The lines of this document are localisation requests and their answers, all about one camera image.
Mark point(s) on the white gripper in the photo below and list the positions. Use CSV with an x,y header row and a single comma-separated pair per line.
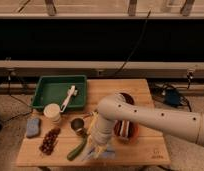
x,y
96,149

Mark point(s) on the light blue towel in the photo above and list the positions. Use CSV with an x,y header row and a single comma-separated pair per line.
x,y
109,153

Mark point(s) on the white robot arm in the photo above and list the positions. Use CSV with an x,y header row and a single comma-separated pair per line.
x,y
188,126

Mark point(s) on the dark metal cup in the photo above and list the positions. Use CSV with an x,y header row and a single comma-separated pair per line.
x,y
77,125

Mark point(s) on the white plastic cup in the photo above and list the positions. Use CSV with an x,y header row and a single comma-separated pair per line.
x,y
52,112

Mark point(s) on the green cucumber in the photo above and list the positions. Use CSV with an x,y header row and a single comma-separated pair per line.
x,y
76,151

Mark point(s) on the yellow banana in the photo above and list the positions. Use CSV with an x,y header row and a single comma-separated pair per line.
x,y
94,117

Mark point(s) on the striped item in bowl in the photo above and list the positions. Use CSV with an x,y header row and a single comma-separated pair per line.
x,y
122,128

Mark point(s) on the orange bowl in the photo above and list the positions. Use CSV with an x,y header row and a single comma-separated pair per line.
x,y
133,134

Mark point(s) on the bunch of dark grapes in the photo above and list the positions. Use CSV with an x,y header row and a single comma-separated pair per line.
x,y
49,141

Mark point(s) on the wooden table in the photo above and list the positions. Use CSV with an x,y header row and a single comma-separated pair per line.
x,y
147,149

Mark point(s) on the dark brown bowl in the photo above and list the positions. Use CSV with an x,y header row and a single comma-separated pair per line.
x,y
127,98

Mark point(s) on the white dish brush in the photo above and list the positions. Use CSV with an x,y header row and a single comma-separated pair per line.
x,y
71,92

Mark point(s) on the blue sponge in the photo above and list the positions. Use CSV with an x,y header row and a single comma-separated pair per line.
x,y
33,127

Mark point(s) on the green plastic tray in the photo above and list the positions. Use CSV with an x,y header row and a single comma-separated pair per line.
x,y
53,89

